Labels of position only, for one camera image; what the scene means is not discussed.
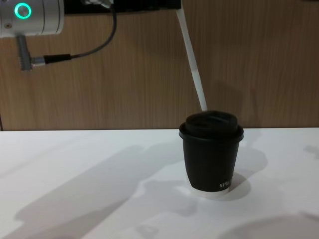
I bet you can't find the white straw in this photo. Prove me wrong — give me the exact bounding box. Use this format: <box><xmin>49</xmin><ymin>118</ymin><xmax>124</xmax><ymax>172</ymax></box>
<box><xmin>175</xmin><ymin>6</ymin><xmax>209</xmax><ymax>112</ymax></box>

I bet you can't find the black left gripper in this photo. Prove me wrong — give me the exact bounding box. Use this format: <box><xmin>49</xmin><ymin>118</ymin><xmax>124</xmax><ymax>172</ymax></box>
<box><xmin>63</xmin><ymin>0</ymin><xmax>183</xmax><ymax>15</ymax></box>

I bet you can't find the black plastic cup lid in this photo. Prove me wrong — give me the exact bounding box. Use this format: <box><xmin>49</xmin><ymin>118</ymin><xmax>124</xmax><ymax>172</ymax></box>
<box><xmin>178</xmin><ymin>109</ymin><xmax>245</xmax><ymax>145</ymax></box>

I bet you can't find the black paper cup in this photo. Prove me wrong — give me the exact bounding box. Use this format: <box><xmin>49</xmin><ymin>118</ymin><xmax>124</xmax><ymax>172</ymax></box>
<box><xmin>182</xmin><ymin>139</ymin><xmax>241</xmax><ymax>200</ymax></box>

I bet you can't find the thin dark cable silver plug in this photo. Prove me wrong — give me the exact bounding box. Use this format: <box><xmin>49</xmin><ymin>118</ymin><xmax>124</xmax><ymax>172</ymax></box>
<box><xmin>15</xmin><ymin>4</ymin><xmax>119</xmax><ymax>72</ymax></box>

